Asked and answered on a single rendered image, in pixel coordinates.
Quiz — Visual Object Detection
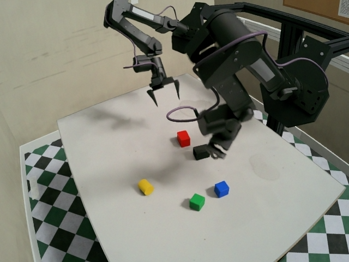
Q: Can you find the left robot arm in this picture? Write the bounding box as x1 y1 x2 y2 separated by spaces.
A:
184 10 323 138

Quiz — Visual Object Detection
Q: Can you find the green cube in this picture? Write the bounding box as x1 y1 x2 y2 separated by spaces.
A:
189 193 205 211

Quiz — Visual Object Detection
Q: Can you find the red rectangular block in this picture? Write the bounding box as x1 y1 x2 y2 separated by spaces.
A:
177 130 190 147

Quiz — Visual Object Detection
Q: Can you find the blue cube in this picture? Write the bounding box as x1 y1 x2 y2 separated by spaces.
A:
214 181 229 198

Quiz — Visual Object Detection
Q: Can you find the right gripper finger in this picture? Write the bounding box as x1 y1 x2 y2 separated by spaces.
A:
174 81 180 100
147 90 158 107

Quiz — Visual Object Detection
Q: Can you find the yellow cylinder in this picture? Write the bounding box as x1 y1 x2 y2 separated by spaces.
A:
138 179 154 195

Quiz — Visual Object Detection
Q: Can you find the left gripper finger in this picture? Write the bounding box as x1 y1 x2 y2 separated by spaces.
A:
206 150 227 161

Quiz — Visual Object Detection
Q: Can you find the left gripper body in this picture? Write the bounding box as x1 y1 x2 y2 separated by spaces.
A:
206 126 242 157

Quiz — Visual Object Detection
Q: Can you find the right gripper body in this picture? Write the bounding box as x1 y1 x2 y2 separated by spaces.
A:
149 68 179 91

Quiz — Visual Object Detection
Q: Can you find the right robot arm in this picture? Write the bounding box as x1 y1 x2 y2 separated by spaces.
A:
104 0 199 73

